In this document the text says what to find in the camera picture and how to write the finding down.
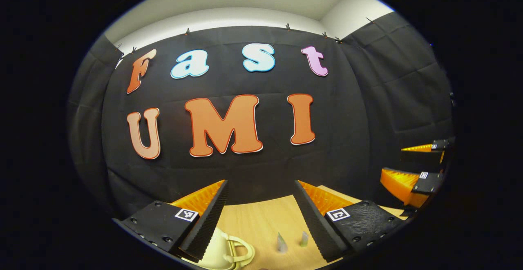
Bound row of small backdrop clips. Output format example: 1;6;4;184
114;17;376;58

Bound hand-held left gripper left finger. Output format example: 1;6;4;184
112;179;229;262

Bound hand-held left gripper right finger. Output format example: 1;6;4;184
293;180;405;263

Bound pale yellow small suitcase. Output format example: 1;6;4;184
182;227;256;270

